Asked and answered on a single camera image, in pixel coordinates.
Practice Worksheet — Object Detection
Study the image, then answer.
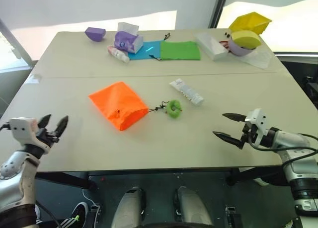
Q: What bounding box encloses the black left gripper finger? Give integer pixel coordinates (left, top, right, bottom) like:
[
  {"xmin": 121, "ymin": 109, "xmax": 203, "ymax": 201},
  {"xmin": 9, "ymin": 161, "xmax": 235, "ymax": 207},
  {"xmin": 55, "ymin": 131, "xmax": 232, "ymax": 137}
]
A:
[
  {"xmin": 38, "ymin": 114, "xmax": 52, "ymax": 130},
  {"xmin": 55, "ymin": 115, "xmax": 70, "ymax": 139}
]

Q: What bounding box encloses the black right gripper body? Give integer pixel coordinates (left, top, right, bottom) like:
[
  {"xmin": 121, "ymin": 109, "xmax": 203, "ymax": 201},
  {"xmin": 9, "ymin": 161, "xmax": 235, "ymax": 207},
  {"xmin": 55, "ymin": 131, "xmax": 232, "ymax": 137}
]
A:
[{"xmin": 239, "ymin": 122, "xmax": 258, "ymax": 146}]

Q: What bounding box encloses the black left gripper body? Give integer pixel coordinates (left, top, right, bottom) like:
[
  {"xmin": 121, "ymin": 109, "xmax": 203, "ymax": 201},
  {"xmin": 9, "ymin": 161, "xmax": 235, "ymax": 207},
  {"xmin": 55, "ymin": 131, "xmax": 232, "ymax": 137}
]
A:
[{"xmin": 34, "ymin": 128, "xmax": 61, "ymax": 152}]

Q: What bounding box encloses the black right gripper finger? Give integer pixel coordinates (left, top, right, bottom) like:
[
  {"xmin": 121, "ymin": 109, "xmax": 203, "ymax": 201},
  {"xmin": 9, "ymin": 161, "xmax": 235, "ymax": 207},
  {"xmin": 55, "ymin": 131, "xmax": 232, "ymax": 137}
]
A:
[
  {"xmin": 222, "ymin": 112, "xmax": 247, "ymax": 123},
  {"xmin": 212, "ymin": 131, "xmax": 244, "ymax": 150}
]

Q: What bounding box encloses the white crumpled plastic bag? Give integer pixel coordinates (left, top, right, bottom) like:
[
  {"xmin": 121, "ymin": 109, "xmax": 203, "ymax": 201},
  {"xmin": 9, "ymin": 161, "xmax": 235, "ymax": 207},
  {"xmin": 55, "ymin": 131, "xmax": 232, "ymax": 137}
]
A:
[{"xmin": 239, "ymin": 49, "xmax": 274, "ymax": 70}]

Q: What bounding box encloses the white cream tube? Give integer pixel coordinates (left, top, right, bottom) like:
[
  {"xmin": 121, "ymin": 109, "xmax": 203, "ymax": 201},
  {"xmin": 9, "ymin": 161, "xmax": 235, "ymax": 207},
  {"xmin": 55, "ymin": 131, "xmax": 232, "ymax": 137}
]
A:
[{"xmin": 169, "ymin": 79, "xmax": 205, "ymax": 105}]

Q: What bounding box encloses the lilac bowl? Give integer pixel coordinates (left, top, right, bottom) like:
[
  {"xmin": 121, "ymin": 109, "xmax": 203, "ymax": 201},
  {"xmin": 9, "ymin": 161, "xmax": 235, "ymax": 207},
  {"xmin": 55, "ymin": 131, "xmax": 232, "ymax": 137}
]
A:
[{"xmin": 228, "ymin": 36, "xmax": 257, "ymax": 57}]

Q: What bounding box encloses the white rectangular box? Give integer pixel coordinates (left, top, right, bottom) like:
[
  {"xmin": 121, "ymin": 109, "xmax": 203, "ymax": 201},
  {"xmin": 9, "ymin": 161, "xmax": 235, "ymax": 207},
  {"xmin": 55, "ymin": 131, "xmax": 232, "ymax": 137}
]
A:
[{"xmin": 194, "ymin": 32, "xmax": 230, "ymax": 62}]

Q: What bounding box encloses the dark equipment beside table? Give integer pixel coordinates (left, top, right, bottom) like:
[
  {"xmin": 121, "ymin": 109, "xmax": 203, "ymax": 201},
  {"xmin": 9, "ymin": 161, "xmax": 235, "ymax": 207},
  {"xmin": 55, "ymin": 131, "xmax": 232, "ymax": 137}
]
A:
[{"xmin": 301, "ymin": 76, "xmax": 318, "ymax": 105}]

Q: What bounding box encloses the silver robot right leg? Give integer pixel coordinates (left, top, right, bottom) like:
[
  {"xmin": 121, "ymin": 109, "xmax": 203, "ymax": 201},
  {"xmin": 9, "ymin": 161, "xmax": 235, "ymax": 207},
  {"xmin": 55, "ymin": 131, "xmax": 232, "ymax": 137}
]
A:
[{"xmin": 173, "ymin": 186, "xmax": 215, "ymax": 228}]

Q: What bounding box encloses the silver robot leg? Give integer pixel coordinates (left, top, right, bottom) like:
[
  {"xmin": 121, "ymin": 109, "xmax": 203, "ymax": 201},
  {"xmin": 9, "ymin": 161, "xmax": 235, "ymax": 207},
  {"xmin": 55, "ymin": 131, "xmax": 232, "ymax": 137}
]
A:
[
  {"xmin": 173, "ymin": 186, "xmax": 215, "ymax": 228},
  {"xmin": 110, "ymin": 186, "xmax": 148, "ymax": 228}
]

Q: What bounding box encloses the yellow sponge block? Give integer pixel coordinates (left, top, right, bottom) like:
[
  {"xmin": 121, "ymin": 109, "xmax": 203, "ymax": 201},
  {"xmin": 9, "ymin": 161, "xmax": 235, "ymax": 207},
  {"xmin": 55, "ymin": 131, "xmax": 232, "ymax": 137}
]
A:
[{"xmin": 231, "ymin": 30, "xmax": 262, "ymax": 50}]

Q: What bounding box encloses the black white striped shoe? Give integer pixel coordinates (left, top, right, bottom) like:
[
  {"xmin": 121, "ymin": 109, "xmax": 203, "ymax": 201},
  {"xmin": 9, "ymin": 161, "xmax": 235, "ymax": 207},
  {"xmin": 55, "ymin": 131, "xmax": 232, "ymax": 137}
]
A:
[{"xmin": 59, "ymin": 201, "xmax": 89, "ymax": 228}]

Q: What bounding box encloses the small white pink bottle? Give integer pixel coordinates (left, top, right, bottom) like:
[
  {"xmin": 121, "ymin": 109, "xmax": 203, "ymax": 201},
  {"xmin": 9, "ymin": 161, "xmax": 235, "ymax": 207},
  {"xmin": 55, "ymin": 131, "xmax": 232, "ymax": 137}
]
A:
[{"xmin": 107, "ymin": 45, "xmax": 131, "ymax": 64}]

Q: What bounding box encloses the yellow faceted bin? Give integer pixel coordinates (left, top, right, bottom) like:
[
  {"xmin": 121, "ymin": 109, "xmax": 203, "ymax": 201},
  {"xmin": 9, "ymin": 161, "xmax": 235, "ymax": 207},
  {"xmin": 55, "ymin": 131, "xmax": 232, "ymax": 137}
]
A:
[{"xmin": 228, "ymin": 11, "xmax": 273, "ymax": 36}]

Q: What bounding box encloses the purple faceted bin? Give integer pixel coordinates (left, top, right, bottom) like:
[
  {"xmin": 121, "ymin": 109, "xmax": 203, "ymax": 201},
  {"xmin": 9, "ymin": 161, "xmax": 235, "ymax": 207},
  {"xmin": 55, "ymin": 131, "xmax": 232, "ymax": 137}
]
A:
[{"xmin": 84, "ymin": 27, "xmax": 106, "ymax": 43}]

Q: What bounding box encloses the silver robot left leg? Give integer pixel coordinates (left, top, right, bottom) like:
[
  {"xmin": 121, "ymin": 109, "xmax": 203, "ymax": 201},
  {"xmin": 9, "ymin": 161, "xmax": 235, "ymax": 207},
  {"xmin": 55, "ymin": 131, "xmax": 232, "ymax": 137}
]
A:
[{"xmin": 110, "ymin": 186, "xmax": 148, "ymax": 228}]

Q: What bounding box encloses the purple tissue pack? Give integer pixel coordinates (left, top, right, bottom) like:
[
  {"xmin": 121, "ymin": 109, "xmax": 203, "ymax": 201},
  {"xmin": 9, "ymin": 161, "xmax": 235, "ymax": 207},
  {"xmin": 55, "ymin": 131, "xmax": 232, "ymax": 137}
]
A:
[{"xmin": 114, "ymin": 22, "xmax": 145, "ymax": 54}]

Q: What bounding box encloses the grey window pillar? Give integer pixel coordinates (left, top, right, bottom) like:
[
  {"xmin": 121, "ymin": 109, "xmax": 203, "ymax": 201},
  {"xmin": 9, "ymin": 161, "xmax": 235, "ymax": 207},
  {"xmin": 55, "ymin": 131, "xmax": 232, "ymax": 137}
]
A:
[{"xmin": 208, "ymin": 0, "xmax": 230, "ymax": 29}]

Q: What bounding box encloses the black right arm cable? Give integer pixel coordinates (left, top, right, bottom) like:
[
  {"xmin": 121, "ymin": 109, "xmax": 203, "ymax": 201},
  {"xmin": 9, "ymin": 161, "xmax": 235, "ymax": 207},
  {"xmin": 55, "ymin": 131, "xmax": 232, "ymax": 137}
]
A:
[{"xmin": 248, "ymin": 132, "xmax": 318, "ymax": 153}]

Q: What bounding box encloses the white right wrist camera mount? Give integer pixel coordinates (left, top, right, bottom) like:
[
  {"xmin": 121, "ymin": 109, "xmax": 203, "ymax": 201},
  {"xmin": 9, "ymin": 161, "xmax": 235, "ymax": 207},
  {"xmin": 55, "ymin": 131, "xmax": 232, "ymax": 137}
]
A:
[{"xmin": 244, "ymin": 108, "xmax": 271, "ymax": 148}]

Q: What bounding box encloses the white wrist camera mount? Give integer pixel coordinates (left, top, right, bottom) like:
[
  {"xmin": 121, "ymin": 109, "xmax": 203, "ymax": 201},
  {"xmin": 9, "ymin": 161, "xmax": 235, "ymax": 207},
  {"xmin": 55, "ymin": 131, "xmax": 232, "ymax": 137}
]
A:
[
  {"xmin": 9, "ymin": 116, "xmax": 38, "ymax": 145},
  {"xmin": 244, "ymin": 108, "xmax": 271, "ymax": 148}
]

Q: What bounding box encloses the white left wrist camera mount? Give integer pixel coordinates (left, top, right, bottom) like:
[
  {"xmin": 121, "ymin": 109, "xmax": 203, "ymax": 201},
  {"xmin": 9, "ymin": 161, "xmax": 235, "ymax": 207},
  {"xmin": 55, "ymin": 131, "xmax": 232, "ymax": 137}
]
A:
[{"xmin": 9, "ymin": 116, "xmax": 38, "ymax": 145}]

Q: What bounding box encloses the black table frame bar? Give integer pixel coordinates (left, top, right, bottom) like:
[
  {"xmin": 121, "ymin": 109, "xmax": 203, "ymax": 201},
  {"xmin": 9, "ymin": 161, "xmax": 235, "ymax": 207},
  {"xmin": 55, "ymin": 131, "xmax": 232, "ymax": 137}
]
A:
[
  {"xmin": 227, "ymin": 167, "xmax": 264, "ymax": 187},
  {"xmin": 36, "ymin": 171, "xmax": 98, "ymax": 190}
]

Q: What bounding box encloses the orange drawstring bag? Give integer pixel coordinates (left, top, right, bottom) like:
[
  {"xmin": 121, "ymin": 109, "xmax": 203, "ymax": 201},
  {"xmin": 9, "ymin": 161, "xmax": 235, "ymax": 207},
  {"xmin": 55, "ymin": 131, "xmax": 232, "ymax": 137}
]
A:
[{"xmin": 88, "ymin": 80, "xmax": 170, "ymax": 132}]

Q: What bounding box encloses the green ring toy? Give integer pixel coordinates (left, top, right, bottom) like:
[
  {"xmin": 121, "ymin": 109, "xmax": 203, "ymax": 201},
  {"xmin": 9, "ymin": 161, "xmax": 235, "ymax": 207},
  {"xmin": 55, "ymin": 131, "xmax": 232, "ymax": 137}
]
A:
[{"xmin": 165, "ymin": 99, "xmax": 183, "ymax": 119}]

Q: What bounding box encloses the white floor cable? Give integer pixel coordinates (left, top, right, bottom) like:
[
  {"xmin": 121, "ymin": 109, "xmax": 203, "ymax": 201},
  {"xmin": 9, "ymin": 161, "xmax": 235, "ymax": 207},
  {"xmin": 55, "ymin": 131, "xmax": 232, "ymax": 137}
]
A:
[{"xmin": 82, "ymin": 187, "xmax": 100, "ymax": 209}]

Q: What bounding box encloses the green cloth pouch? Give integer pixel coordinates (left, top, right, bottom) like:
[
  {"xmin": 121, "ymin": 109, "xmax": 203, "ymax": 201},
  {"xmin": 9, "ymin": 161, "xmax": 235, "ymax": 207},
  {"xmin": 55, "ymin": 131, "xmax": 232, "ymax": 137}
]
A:
[{"xmin": 156, "ymin": 33, "xmax": 201, "ymax": 62}]

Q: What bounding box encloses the blue cloth pouch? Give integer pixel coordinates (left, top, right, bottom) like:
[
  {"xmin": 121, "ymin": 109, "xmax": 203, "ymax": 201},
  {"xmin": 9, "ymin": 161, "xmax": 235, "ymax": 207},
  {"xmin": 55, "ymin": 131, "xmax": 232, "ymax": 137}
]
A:
[{"xmin": 127, "ymin": 40, "xmax": 162, "ymax": 61}]

